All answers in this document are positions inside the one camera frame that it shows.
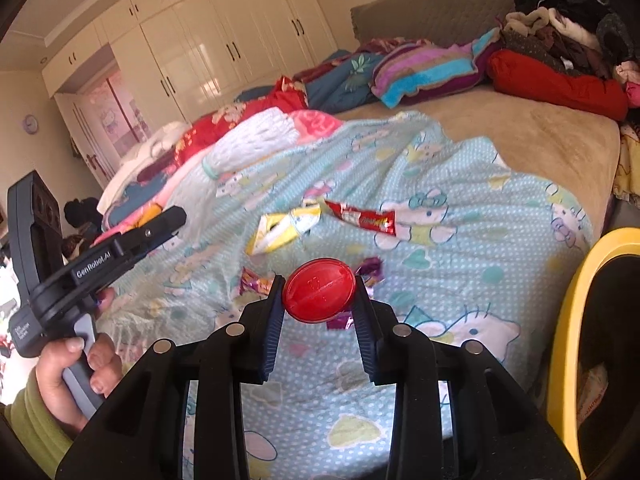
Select red plastic bottle cap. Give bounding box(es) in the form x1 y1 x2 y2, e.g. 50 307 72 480
282 258 356 324

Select purple foil candy wrapper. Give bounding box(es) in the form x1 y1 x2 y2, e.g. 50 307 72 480
240 268 274 296

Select white printed plastic bag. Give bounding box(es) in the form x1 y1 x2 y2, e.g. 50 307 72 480
576 364 608 427

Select green sleeve left forearm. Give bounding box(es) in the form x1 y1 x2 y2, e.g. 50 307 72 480
1 370 73 479

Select person's left hand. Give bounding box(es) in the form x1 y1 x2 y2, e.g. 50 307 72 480
34 286 125 436

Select pink cartoon bear blanket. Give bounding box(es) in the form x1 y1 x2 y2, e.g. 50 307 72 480
98 107 342 240

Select black bin with yellow rim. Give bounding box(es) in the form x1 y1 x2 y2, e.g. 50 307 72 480
547 228 639 479

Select light blue Hello Kitty blanket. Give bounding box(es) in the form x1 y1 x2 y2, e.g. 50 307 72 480
98 109 594 480

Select red candy bar wrapper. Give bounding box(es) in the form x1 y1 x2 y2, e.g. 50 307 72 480
326 200 396 236

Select yellow white snack wrapper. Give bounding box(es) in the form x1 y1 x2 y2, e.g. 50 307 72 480
245 204 321 256

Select white glossy wardrobe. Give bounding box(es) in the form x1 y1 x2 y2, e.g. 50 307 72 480
42 0 336 122

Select yellow cartoon blanket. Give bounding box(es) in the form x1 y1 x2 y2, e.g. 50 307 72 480
613 122 640 208

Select beige bed sheet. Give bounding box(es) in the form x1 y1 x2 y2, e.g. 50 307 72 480
338 86 620 236

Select red floral blanket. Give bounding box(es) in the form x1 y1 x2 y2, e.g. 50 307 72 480
134 77 308 183

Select purple striped blanket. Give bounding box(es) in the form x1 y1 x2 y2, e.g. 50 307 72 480
371 27 502 108

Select dark blue leaf blanket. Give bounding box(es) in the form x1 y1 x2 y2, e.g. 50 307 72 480
233 51 384 115

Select red folded cushion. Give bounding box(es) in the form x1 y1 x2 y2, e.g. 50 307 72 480
486 49 628 122

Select grey padded headboard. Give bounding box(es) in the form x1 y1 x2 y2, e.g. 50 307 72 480
350 0 514 47

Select pile of mixed clothes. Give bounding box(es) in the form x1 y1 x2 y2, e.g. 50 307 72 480
501 0 639 122

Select round wall clock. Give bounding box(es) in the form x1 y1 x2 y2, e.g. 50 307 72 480
22 114 39 136

